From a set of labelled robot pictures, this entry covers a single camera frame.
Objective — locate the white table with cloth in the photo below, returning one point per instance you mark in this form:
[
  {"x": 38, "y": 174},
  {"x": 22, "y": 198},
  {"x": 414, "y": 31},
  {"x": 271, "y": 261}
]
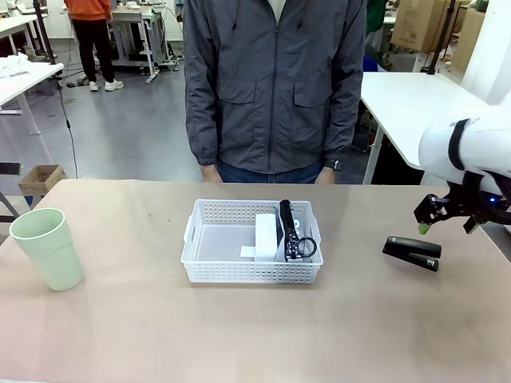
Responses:
[{"x": 24, "y": 81}]

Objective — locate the white rectangular box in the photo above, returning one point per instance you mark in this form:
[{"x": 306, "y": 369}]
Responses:
[{"x": 266, "y": 235}]

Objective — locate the pale green plastic cup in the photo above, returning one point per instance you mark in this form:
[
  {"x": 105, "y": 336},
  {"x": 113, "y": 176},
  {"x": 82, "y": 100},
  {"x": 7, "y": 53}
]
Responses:
[{"x": 48, "y": 251}]

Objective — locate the person's left hand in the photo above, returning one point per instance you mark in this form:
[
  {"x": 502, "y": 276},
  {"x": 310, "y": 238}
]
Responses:
[{"x": 326, "y": 176}]

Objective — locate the large brown cardboard box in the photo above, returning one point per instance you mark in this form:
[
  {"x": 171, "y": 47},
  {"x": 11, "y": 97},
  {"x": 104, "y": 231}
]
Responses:
[{"x": 415, "y": 24}]

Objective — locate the white upright panel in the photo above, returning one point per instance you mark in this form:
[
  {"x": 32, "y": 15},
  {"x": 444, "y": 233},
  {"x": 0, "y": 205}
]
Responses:
[{"x": 491, "y": 48}]

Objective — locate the large white table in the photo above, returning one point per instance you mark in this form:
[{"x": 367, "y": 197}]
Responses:
[{"x": 399, "y": 99}]

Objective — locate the small open cardboard box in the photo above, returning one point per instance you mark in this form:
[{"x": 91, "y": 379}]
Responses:
[{"x": 42, "y": 179}]

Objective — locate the black stand pole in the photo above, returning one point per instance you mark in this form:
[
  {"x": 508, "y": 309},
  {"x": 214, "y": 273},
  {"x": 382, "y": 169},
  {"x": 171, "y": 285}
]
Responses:
[{"x": 440, "y": 42}]

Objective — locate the tall brown cardboard box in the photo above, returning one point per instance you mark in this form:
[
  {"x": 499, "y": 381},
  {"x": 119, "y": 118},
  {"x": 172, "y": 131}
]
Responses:
[{"x": 469, "y": 36}]

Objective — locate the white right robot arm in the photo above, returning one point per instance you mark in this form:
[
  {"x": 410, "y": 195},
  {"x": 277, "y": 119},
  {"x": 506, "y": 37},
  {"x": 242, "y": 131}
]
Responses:
[{"x": 435, "y": 151}]

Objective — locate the person's right hand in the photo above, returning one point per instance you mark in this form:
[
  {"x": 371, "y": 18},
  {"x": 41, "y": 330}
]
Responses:
[{"x": 211, "y": 173}]

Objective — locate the black wrist watch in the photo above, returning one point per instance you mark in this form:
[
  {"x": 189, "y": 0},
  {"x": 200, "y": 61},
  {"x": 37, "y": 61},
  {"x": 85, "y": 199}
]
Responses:
[{"x": 334, "y": 164}]

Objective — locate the white framed workshop desk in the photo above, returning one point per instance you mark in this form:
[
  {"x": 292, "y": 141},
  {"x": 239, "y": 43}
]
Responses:
[{"x": 131, "y": 16}]

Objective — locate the black frame strut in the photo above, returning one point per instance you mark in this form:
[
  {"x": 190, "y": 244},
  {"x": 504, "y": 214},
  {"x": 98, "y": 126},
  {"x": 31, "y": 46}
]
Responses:
[{"x": 8, "y": 168}]

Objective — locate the black stapler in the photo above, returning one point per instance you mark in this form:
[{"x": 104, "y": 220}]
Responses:
[{"x": 413, "y": 249}]

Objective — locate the green garment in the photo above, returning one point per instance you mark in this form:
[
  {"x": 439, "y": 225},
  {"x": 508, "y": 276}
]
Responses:
[{"x": 374, "y": 16}]

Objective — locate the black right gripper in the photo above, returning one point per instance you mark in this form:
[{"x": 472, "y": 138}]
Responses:
[{"x": 495, "y": 207}]

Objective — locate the white perforated plastic basket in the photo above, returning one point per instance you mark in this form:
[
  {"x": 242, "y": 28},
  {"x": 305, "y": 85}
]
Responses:
[{"x": 223, "y": 271}]

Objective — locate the crumpled white cloth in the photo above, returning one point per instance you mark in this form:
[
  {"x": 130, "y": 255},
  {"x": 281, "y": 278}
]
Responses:
[{"x": 14, "y": 65}]

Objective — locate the person in grey jacket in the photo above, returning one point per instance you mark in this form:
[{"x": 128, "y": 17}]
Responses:
[{"x": 271, "y": 88}]

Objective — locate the person in orange top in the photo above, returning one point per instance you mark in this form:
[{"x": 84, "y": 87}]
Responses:
[{"x": 89, "y": 36}]

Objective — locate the small white label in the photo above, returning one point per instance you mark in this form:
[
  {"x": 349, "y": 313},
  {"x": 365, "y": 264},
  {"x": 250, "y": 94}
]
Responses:
[{"x": 247, "y": 251}]

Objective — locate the blue bin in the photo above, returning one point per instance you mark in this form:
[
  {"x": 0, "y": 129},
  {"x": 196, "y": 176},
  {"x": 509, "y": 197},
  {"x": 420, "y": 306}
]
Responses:
[{"x": 373, "y": 64}]

